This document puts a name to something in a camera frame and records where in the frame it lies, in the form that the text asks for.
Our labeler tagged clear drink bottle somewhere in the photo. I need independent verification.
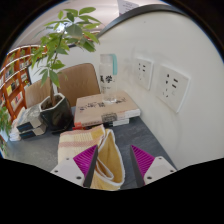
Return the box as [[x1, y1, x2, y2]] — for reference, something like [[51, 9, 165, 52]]
[[99, 53, 119, 104]]

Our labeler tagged dark blue thick book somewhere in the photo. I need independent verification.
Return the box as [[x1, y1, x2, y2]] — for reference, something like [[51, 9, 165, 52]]
[[18, 124, 48, 140]]

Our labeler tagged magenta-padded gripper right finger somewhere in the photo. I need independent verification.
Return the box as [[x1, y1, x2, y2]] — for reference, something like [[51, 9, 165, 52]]
[[129, 144, 178, 188]]

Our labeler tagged leafy plant in white pot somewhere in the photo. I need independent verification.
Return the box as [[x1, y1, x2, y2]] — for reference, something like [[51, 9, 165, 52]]
[[0, 105, 13, 154]]

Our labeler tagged white standing sign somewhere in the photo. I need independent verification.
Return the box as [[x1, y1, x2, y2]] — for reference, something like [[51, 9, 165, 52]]
[[116, 0, 140, 16]]

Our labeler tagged tan upholstered chair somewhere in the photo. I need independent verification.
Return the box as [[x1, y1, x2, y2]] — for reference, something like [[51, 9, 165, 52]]
[[23, 85, 52, 109], [57, 62, 102, 108]]

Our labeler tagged orange bookshelf unit with books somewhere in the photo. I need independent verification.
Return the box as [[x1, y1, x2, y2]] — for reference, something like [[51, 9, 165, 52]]
[[0, 44, 43, 121]]

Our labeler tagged beige book with calligraphy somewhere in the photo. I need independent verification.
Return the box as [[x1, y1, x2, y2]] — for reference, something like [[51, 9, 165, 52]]
[[73, 90, 142, 128]]

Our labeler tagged red and black book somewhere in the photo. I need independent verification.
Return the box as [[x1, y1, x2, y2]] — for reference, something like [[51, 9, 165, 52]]
[[73, 117, 131, 130]]

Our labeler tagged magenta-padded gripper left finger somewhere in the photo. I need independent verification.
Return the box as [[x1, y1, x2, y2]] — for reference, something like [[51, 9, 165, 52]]
[[50, 143, 100, 188]]

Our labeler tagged tall plant in black pot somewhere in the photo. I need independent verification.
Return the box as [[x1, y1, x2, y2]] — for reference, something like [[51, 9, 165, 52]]
[[30, 6, 102, 132]]

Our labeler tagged cream and yellow striped towel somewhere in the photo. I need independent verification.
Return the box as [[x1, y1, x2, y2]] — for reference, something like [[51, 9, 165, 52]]
[[57, 123, 127, 192]]

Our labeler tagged white flat book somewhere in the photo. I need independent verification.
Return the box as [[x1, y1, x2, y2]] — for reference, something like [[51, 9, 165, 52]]
[[8, 126, 22, 143]]

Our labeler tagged white wall socket plate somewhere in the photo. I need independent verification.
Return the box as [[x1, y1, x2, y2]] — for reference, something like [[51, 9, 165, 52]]
[[134, 57, 155, 92], [155, 64, 191, 114]]

